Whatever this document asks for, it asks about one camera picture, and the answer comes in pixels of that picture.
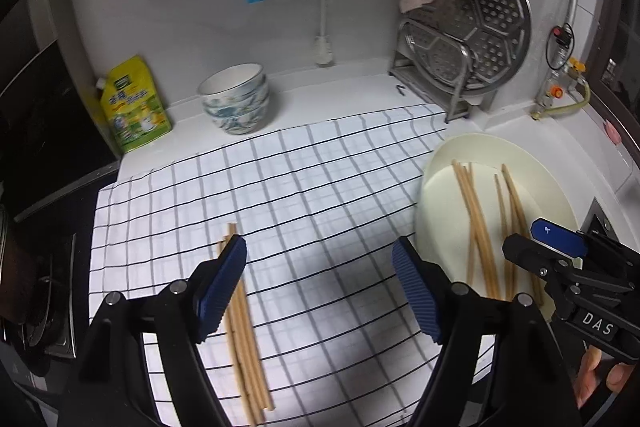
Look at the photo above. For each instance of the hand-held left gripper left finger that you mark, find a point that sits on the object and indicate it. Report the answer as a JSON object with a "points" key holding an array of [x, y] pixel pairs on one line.
{"points": [[222, 287]]}

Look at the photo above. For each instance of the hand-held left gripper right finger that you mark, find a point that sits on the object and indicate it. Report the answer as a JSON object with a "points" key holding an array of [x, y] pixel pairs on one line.
{"points": [[417, 292]]}

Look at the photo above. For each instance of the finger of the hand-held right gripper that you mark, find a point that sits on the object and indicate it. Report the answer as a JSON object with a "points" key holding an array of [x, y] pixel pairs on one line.
{"points": [[557, 234], [530, 254]]}

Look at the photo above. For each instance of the light wooden chopstick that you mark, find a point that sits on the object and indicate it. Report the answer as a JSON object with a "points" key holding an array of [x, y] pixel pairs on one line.
{"points": [[482, 274], [470, 267], [515, 202], [500, 207], [492, 287]]}

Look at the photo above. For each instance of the bundle of wooden chopsticks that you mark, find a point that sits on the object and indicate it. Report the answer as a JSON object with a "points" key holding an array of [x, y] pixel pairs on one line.
{"points": [[245, 357]]}

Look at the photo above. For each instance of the large cream bowl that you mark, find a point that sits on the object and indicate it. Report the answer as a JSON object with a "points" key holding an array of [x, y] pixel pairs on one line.
{"points": [[445, 207]]}

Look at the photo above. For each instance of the person's right hand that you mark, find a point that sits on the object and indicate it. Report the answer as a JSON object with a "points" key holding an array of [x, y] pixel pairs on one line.
{"points": [[617, 377]]}

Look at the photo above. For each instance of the small pink object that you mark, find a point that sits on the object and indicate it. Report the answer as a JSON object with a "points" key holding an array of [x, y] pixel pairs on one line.
{"points": [[611, 132]]}

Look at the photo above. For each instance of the white black-grid cloth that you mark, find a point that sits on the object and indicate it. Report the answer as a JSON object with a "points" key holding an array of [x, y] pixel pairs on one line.
{"points": [[320, 187]]}

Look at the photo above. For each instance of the metal dish rack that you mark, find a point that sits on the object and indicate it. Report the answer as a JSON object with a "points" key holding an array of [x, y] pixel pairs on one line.
{"points": [[457, 107]]}

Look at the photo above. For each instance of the white blue-patterned bowl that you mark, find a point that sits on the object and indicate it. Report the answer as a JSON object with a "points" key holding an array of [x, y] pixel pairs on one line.
{"points": [[235, 122], [261, 99], [230, 79]]}

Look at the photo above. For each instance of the gas valve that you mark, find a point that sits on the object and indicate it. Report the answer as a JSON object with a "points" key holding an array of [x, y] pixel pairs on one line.
{"points": [[575, 67]]}

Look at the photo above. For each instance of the gas stove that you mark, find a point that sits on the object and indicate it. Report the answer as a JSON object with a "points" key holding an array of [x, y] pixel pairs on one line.
{"points": [[45, 307]]}

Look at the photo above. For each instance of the yellow detergent pouch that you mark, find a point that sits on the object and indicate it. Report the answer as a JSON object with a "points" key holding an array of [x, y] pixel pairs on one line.
{"points": [[132, 107]]}

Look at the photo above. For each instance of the small black hook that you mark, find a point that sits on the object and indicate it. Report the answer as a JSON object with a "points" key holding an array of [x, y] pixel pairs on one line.
{"points": [[400, 90]]}

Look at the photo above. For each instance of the small round steamer plate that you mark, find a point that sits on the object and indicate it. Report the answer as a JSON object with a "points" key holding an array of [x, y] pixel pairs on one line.
{"points": [[430, 52]]}

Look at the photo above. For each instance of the black kitchen appliance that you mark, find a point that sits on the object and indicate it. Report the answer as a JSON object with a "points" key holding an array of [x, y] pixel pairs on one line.
{"points": [[45, 132]]}

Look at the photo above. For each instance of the large round steamer plate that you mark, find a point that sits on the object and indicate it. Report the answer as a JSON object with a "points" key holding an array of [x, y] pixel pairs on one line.
{"points": [[495, 7]]}

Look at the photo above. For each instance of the white hanging brush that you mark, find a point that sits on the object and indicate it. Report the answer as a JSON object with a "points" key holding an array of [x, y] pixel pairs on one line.
{"points": [[323, 52]]}

